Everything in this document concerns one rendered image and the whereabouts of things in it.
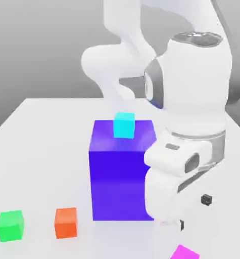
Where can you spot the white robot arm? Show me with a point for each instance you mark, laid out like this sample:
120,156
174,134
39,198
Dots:
194,85

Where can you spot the large blue box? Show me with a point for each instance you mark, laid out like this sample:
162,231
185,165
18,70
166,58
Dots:
117,182

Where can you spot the small orange cube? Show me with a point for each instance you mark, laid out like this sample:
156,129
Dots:
66,223

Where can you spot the small cyan cube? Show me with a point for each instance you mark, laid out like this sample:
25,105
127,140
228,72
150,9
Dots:
123,126

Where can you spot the small magenta cube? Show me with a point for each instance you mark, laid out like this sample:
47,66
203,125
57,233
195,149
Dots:
183,253

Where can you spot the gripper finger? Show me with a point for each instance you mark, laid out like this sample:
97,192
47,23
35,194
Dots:
206,200
181,225

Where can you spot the small green cube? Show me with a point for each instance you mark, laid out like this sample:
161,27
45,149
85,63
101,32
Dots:
10,226

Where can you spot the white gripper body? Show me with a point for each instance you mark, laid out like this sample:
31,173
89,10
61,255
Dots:
162,196

